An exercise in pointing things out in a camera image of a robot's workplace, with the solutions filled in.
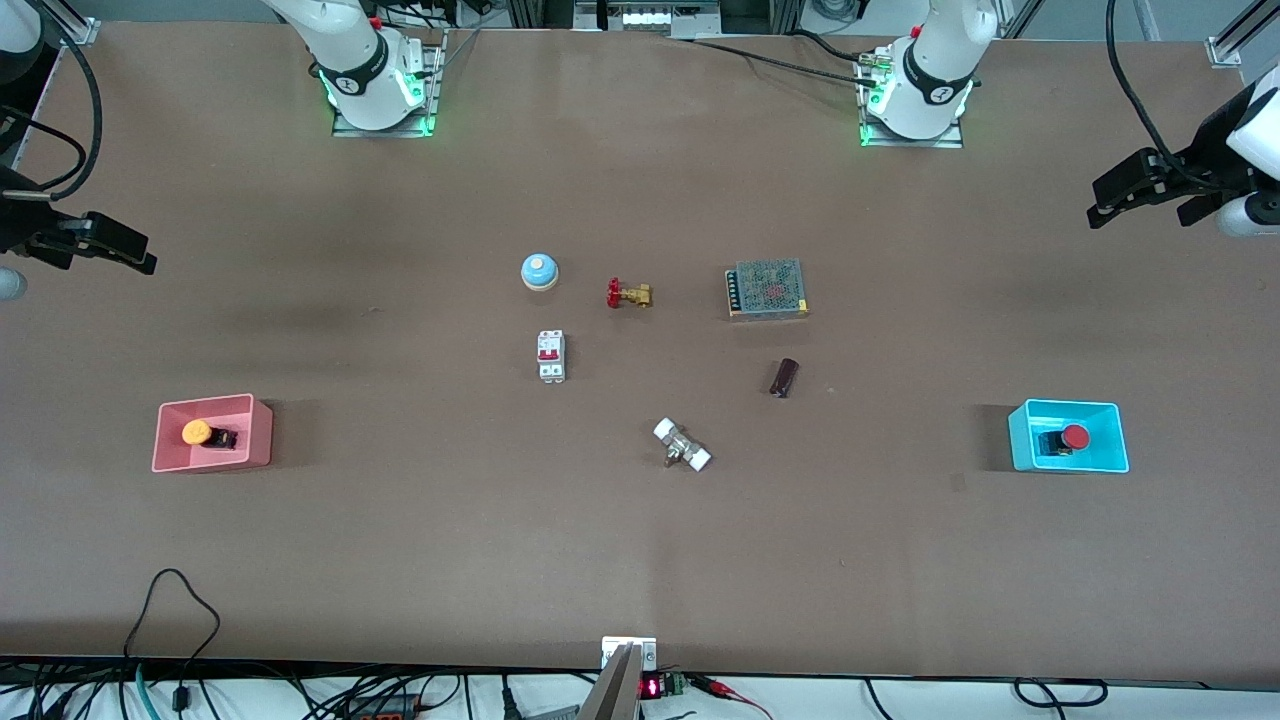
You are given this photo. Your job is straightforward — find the grey camera mount bar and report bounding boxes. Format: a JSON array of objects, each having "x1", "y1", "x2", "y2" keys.
[{"x1": 577, "y1": 635, "x2": 659, "y2": 720}]

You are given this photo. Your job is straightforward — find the black coiled cable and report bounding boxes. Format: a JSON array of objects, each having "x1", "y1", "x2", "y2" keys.
[{"x1": 1013, "y1": 677, "x2": 1110, "y2": 710}]

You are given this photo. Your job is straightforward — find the pink plastic bin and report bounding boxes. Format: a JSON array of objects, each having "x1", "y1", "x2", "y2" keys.
[{"x1": 152, "y1": 394, "x2": 274, "y2": 474}]

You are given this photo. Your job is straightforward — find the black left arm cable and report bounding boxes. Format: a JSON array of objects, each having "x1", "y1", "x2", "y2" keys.
[{"x1": 1104, "y1": 0, "x2": 1251, "y2": 193}]

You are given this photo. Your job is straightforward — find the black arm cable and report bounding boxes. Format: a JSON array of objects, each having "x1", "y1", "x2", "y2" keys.
[
  {"x1": 1104, "y1": 0, "x2": 1251, "y2": 193},
  {"x1": 0, "y1": 25, "x2": 105, "y2": 201}
]

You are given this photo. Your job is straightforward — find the yellow push button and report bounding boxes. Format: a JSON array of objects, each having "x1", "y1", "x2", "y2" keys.
[{"x1": 181, "y1": 418, "x2": 240, "y2": 452}]

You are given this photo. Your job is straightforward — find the metal mesh power supply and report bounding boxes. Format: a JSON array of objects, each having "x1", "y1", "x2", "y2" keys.
[{"x1": 725, "y1": 258, "x2": 810, "y2": 322}]

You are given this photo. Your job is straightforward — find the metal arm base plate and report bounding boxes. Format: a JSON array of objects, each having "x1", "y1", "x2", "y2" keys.
[
  {"x1": 331, "y1": 28, "x2": 447, "y2": 139},
  {"x1": 856, "y1": 48, "x2": 965, "y2": 150}
]

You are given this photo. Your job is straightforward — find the red clip lead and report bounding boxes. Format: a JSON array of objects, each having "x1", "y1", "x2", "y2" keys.
[{"x1": 688, "y1": 674, "x2": 773, "y2": 720}]

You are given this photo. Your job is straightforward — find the red push button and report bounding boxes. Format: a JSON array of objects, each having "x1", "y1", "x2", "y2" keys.
[{"x1": 1036, "y1": 424, "x2": 1092, "y2": 459}]

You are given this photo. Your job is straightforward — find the aluminium frame profile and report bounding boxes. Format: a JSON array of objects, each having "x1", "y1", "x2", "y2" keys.
[
  {"x1": 38, "y1": 0, "x2": 102, "y2": 47},
  {"x1": 1207, "y1": 0, "x2": 1280, "y2": 69}
]

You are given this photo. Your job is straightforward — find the cyan plastic bin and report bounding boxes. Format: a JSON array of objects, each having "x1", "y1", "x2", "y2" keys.
[{"x1": 1007, "y1": 399, "x2": 1130, "y2": 474}]

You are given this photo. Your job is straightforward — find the black looped cable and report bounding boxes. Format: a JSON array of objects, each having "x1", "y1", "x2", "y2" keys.
[{"x1": 122, "y1": 567, "x2": 223, "y2": 713}]

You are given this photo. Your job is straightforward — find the black cable on table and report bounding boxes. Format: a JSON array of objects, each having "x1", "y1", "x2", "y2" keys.
[{"x1": 678, "y1": 28, "x2": 883, "y2": 89}]

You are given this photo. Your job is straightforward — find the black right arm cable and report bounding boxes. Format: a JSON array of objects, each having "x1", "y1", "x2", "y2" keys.
[{"x1": 0, "y1": 25, "x2": 105, "y2": 201}]

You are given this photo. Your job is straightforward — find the silver valve white ends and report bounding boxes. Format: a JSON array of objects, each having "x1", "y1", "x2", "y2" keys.
[{"x1": 652, "y1": 417, "x2": 714, "y2": 474}]

